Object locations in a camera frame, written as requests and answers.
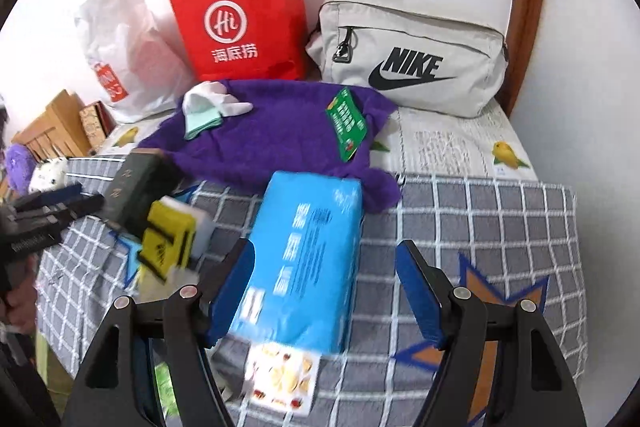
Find blue tissue pack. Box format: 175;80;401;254
227;171;363;354

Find brown wooden frame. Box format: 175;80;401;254
502;0;548;118

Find white spotted plush toy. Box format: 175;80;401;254
27;157;71;194

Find yellow small bag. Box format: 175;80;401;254
136;199;197;282

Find person's left hand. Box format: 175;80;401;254
0;252;40;335

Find purple fleece cloth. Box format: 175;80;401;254
136;79;403;214

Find dark green box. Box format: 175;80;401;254
102;148;183;238

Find patterned box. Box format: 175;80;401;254
79;101;117;152

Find white plastic bag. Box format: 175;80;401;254
75;0;193;124

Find grey checked blanket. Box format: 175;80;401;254
35;157;588;427

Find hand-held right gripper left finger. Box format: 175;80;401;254
60;238;258;427

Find grey Nike backpack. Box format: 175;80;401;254
305;0;511;118

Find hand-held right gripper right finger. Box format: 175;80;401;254
395;239;588;427

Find purple plush toy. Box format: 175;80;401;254
4;144;37;195

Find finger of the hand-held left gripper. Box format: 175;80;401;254
20;196;105;233
12;183;85;212

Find food print snack packet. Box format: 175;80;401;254
245;343;322;415

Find white and mint socks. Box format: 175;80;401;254
182;81;255;141

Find green card packet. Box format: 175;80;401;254
325;88;370;162

